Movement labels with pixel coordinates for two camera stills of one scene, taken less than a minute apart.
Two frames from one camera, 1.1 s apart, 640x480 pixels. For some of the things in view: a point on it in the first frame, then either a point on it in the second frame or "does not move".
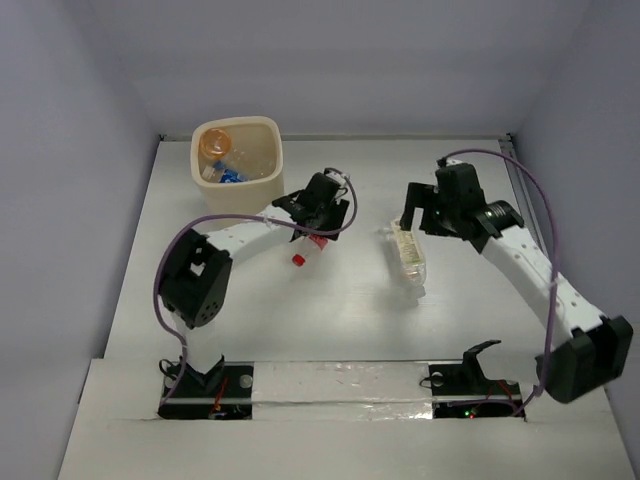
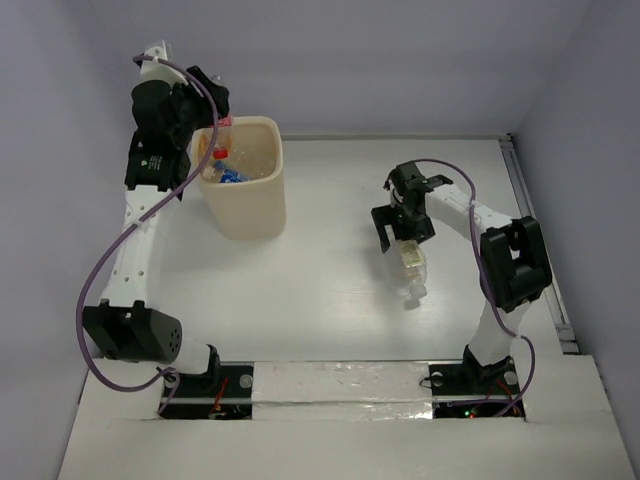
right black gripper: (420, 195) to (385, 215)
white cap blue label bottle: (208, 172) does not move
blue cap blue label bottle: (229, 175) does not move
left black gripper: (317, 220) to (211, 95)
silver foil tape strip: (341, 391) does not move
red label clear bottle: (315, 245) to (224, 138)
